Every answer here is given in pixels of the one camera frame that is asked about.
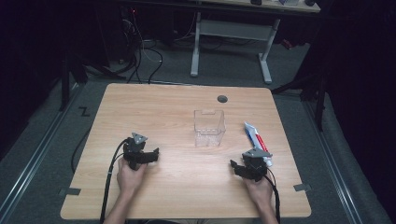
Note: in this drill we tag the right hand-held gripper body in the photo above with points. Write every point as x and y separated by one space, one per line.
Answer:
256 163

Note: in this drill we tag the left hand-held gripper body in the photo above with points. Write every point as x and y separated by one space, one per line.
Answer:
134 149

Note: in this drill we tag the white red blue toothpaste tube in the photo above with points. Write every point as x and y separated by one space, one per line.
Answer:
255 137

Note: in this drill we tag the clear plastic container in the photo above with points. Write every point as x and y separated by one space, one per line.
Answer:
209 128

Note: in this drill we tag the person's right hand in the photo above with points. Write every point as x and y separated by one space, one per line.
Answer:
260 191

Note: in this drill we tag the person's left hand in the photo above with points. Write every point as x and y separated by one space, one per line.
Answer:
130 178

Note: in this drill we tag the grey tape piece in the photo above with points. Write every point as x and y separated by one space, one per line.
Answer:
71 191
302 187

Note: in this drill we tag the black zigzag floor tape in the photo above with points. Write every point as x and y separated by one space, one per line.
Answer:
84 111

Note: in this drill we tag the round grey table grommet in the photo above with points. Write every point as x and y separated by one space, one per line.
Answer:
222 99

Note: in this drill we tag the black metal stand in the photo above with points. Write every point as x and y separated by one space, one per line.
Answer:
66 81
319 102

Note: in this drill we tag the red object on floor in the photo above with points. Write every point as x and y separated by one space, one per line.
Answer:
287 44

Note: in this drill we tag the white-legged desk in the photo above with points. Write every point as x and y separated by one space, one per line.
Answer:
233 29

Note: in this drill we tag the metal floor rail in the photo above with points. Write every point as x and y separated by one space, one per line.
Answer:
333 161
34 155

